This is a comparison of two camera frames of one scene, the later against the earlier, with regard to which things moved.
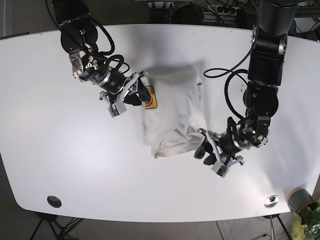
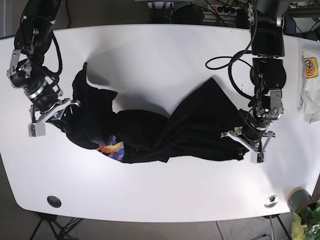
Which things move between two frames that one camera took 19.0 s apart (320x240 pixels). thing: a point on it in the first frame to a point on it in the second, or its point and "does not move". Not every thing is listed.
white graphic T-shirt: (175, 116) to (309, 105)
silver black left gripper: (110, 78) to (43, 96)
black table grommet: (54, 201) does not move
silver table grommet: (271, 201) does not move
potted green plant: (306, 214) does not move
